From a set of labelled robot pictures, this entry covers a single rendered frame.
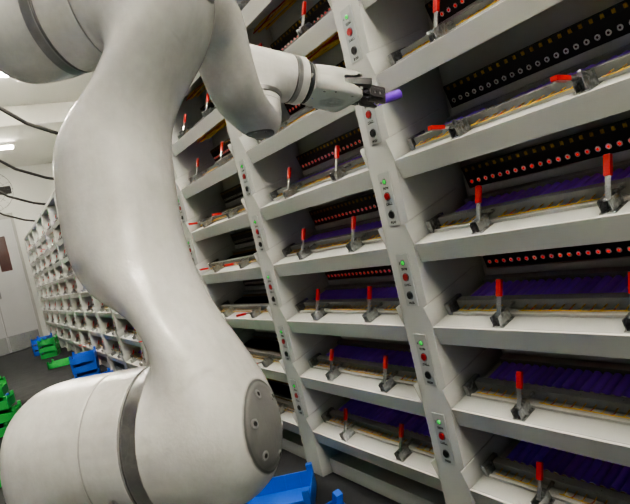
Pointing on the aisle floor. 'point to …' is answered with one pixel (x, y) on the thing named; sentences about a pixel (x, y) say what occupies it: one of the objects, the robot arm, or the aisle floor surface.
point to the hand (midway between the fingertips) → (371, 96)
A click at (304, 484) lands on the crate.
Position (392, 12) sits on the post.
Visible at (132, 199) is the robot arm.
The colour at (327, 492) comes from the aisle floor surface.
